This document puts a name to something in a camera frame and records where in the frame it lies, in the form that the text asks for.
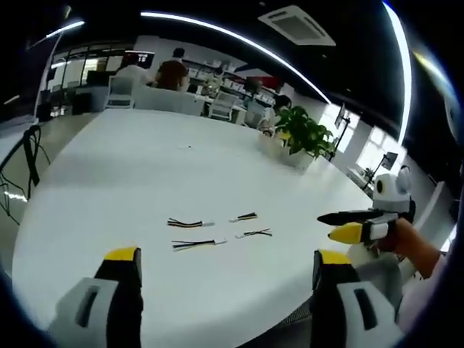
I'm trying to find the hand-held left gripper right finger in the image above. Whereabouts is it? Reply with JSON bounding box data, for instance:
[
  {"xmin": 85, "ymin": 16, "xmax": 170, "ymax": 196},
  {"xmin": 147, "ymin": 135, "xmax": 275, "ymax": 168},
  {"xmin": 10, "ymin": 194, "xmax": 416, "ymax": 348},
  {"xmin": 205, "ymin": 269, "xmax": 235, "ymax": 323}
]
[{"xmin": 311, "ymin": 249, "xmax": 405, "ymax": 348}]

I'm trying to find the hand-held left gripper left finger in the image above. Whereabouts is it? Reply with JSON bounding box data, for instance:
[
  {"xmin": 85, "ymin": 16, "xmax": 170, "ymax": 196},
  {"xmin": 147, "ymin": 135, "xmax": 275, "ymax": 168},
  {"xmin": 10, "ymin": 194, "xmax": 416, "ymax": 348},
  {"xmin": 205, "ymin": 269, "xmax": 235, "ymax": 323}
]
[{"xmin": 46, "ymin": 246, "xmax": 144, "ymax": 348}]

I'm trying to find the short JST connector cable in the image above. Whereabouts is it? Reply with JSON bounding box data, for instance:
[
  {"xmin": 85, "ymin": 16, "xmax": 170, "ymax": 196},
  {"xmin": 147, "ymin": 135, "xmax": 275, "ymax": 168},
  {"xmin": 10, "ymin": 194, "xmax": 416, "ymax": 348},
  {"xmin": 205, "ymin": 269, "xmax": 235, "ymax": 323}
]
[
  {"xmin": 228, "ymin": 211, "xmax": 260, "ymax": 223},
  {"xmin": 235, "ymin": 228, "xmax": 273, "ymax": 240}
]

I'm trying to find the long JST connector cable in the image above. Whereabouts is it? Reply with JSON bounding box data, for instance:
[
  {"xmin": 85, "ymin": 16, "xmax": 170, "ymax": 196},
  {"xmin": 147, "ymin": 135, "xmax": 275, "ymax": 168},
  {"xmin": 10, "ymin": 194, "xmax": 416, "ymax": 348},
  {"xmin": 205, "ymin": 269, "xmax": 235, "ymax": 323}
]
[
  {"xmin": 167, "ymin": 217, "xmax": 215, "ymax": 228},
  {"xmin": 171, "ymin": 237, "xmax": 228, "ymax": 253}
]

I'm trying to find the person's right hand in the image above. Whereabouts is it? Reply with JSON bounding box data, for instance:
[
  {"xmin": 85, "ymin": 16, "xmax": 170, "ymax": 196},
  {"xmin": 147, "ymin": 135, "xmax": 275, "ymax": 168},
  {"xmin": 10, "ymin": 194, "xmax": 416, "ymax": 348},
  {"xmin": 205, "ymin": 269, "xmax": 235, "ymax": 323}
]
[{"xmin": 376, "ymin": 218, "xmax": 423, "ymax": 257}]

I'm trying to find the monitor on black stand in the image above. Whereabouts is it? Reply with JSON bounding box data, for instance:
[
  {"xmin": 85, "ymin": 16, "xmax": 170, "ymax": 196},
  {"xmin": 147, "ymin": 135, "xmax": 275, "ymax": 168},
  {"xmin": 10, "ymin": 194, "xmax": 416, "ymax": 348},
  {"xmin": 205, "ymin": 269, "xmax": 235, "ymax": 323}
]
[
  {"xmin": 331, "ymin": 102, "xmax": 353, "ymax": 162},
  {"xmin": 362, "ymin": 151, "xmax": 399, "ymax": 199}
]

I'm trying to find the grey mesh chair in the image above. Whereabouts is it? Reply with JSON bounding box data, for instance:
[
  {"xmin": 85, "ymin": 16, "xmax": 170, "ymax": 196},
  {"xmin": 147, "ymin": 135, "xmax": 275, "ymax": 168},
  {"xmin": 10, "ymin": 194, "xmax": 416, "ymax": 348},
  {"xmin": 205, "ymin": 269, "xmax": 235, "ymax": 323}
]
[{"xmin": 249, "ymin": 303, "xmax": 317, "ymax": 348}]

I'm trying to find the person's white clothing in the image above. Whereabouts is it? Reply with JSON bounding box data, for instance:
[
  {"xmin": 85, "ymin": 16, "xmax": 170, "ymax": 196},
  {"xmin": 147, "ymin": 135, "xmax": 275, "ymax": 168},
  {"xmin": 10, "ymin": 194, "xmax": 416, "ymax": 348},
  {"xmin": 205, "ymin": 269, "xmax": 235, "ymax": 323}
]
[{"xmin": 354, "ymin": 249, "xmax": 462, "ymax": 333}]

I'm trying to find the green potted plant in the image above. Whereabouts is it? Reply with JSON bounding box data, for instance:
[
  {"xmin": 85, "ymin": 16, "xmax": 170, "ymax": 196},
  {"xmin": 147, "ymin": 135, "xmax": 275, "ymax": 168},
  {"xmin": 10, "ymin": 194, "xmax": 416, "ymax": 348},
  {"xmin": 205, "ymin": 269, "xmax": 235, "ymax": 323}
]
[{"xmin": 274, "ymin": 105, "xmax": 337, "ymax": 170}]

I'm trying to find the light wooden box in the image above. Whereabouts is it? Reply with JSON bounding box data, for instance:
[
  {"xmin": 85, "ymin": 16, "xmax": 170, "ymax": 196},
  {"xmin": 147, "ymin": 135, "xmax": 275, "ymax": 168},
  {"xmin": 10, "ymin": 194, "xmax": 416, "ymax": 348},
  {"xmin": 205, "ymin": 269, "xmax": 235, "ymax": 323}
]
[{"xmin": 257, "ymin": 131, "xmax": 286, "ymax": 159}]

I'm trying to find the curved ceiling light strip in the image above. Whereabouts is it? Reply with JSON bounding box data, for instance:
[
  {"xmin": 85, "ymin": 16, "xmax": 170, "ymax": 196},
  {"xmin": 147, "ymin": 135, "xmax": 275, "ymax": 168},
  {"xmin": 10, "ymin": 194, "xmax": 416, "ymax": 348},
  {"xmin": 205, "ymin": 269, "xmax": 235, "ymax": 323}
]
[{"xmin": 382, "ymin": 1, "xmax": 414, "ymax": 146}]

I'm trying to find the white office chair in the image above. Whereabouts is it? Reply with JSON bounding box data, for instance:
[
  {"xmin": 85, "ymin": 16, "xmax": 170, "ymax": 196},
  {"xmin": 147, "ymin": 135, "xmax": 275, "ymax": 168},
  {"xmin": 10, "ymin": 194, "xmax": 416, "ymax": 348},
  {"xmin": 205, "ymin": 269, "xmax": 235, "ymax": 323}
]
[
  {"xmin": 104, "ymin": 75, "xmax": 137, "ymax": 110},
  {"xmin": 207, "ymin": 90, "xmax": 241, "ymax": 121}
]

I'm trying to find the ceiling air conditioner vent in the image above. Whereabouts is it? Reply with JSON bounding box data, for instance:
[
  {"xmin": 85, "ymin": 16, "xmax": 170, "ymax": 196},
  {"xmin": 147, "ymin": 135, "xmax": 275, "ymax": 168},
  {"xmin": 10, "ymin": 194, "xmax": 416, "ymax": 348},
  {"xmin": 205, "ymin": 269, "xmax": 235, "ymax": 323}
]
[{"xmin": 257, "ymin": 7, "xmax": 337, "ymax": 47}]

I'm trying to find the white desk partition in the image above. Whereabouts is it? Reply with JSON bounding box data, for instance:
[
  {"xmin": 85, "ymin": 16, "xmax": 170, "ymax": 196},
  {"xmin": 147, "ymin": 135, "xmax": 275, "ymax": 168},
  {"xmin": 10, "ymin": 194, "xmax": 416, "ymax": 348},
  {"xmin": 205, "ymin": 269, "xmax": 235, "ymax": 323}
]
[{"xmin": 133, "ymin": 86, "xmax": 206, "ymax": 117}]

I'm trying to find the long ceiling light strip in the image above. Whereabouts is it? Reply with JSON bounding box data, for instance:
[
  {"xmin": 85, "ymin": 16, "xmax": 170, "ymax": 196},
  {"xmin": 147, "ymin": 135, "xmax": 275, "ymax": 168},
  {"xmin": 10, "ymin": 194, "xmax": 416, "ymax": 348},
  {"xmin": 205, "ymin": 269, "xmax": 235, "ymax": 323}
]
[{"xmin": 139, "ymin": 10, "xmax": 331, "ymax": 104}]

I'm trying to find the short ceiling light strip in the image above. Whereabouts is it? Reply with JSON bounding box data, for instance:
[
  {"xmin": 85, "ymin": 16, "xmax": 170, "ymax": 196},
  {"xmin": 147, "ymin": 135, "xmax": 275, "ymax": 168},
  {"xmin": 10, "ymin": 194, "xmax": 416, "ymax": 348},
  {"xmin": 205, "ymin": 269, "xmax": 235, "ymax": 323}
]
[{"xmin": 45, "ymin": 20, "xmax": 86, "ymax": 39}]

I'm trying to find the black cables and stand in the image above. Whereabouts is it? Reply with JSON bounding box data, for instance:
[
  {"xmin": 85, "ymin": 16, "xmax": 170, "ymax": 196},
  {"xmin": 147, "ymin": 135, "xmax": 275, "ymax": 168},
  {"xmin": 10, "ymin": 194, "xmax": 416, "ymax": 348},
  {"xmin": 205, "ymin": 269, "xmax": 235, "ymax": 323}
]
[{"xmin": 0, "ymin": 125, "xmax": 52, "ymax": 226}]

